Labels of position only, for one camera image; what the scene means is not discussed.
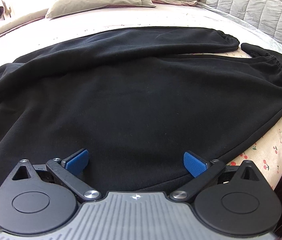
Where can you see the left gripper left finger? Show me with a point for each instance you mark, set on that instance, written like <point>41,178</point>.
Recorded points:
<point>65,173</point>

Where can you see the cherry print bed sheet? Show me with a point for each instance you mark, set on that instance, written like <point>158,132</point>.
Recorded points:
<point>266,152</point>

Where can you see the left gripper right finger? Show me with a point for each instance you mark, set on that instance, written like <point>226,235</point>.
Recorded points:
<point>205,173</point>

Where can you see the black pants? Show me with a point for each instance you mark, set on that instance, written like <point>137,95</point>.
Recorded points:
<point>137,99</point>

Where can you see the grey folded duvet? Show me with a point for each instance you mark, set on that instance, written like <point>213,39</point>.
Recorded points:
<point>11,25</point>

